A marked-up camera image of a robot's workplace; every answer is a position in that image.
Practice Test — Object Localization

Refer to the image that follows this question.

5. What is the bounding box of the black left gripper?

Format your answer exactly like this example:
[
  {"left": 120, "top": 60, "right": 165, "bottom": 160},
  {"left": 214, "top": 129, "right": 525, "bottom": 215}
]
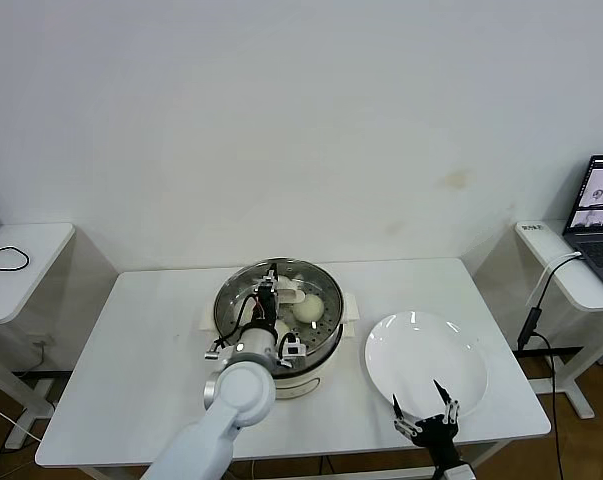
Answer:
[{"left": 253, "top": 268, "right": 285, "bottom": 330}]

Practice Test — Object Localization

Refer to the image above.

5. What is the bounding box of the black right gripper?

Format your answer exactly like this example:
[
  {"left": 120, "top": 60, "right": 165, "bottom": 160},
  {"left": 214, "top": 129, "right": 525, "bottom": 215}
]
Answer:
[{"left": 391, "top": 378, "right": 463, "bottom": 470}]

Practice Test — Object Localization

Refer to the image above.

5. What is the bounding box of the perforated stainless steamer basket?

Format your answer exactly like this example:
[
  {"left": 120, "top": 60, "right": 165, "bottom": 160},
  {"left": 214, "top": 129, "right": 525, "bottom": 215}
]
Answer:
[{"left": 213, "top": 257, "right": 346, "bottom": 376}]

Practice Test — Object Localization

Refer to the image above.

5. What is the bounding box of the round white plate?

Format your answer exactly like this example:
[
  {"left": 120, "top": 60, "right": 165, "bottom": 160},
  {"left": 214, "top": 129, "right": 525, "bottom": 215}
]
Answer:
[{"left": 364, "top": 311, "right": 489, "bottom": 424}]

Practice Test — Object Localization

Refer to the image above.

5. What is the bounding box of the cream electric cooker pot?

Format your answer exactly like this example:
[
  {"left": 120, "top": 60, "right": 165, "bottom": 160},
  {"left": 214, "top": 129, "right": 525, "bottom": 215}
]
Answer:
[{"left": 199, "top": 292, "right": 361, "bottom": 402}]

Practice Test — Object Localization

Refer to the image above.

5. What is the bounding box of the white side table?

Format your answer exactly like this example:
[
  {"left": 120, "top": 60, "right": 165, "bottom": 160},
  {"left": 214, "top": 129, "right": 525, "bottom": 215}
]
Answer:
[
  {"left": 0, "top": 222, "right": 77, "bottom": 449},
  {"left": 513, "top": 219, "right": 603, "bottom": 422}
]

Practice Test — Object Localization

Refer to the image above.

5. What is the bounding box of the grey open laptop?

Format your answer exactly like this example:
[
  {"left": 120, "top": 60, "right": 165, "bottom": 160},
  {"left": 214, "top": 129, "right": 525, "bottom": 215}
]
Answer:
[{"left": 563, "top": 155, "right": 603, "bottom": 300}]

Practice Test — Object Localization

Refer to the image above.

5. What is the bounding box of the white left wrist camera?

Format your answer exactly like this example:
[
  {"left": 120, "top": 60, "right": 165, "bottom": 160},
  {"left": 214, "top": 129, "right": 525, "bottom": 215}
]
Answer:
[{"left": 279, "top": 333, "right": 308, "bottom": 362}]

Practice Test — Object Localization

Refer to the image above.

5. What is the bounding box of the black cable with adapter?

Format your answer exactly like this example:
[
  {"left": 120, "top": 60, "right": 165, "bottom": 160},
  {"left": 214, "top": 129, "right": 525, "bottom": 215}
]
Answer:
[{"left": 516, "top": 255, "right": 582, "bottom": 480}]

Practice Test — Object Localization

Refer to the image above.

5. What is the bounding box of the white flat cable strip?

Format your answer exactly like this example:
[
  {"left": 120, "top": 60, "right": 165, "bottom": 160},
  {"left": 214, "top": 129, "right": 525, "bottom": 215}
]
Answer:
[{"left": 525, "top": 252, "right": 584, "bottom": 307}]

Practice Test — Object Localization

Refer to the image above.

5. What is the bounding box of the black looped cable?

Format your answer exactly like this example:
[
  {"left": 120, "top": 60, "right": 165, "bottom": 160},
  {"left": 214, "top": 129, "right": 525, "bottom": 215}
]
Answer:
[{"left": 0, "top": 245, "right": 32, "bottom": 274}]

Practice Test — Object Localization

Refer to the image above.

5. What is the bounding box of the thin white floor cable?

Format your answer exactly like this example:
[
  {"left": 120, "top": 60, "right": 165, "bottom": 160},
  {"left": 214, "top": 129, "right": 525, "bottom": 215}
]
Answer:
[{"left": 0, "top": 398, "right": 42, "bottom": 444}]

